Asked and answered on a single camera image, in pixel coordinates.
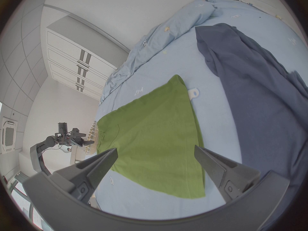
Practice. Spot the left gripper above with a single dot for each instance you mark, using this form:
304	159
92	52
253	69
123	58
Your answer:
78	141

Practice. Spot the white ceiling air conditioner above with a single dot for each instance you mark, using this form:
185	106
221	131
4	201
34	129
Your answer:
9	136

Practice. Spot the white wardrobe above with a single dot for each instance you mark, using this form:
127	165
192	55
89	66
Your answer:
69	56

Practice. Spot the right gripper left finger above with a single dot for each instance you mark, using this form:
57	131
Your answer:
93	174

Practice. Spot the pale blue quilt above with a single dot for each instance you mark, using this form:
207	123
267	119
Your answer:
168	28

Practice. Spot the round woven basket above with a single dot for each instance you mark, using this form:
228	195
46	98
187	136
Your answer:
91	150

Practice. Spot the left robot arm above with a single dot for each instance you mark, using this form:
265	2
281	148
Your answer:
36	150

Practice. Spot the dark blue garment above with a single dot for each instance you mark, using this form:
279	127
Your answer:
259	100

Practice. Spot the window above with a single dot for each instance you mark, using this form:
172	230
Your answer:
24	196

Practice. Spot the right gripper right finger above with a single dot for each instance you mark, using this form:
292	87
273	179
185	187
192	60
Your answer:
221	172

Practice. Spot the green shorts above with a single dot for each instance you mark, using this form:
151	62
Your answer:
156	133

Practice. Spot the bed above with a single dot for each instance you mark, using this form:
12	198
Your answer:
211	105

